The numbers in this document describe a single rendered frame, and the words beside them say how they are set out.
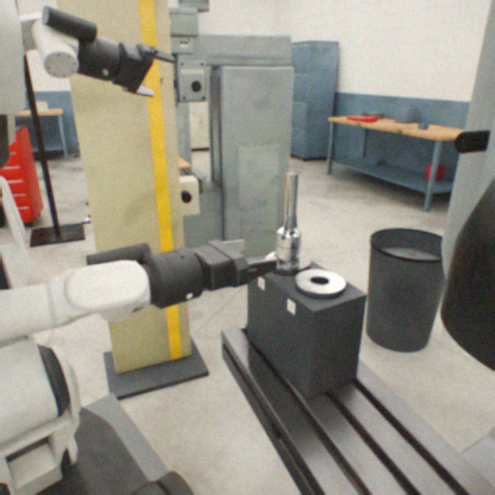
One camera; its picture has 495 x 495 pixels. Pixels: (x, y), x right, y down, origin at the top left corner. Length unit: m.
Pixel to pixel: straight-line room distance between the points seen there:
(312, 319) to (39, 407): 0.49
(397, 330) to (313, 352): 1.85
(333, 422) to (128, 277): 0.42
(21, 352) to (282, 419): 0.46
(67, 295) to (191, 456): 1.48
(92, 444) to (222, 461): 0.77
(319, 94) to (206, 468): 6.63
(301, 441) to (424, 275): 1.75
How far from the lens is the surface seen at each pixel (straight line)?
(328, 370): 0.78
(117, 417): 1.63
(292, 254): 0.78
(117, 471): 1.26
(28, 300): 0.61
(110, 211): 1.97
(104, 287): 0.59
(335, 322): 0.72
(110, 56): 0.98
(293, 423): 0.75
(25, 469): 1.10
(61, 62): 0.93
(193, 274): 0.65
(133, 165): 1.94
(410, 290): 2.40
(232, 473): 1.93
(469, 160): 0.36
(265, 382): 0.82
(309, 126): 7.64
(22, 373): 0.81
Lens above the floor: 1.53
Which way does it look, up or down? 23 degrees down
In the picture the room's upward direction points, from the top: straight up
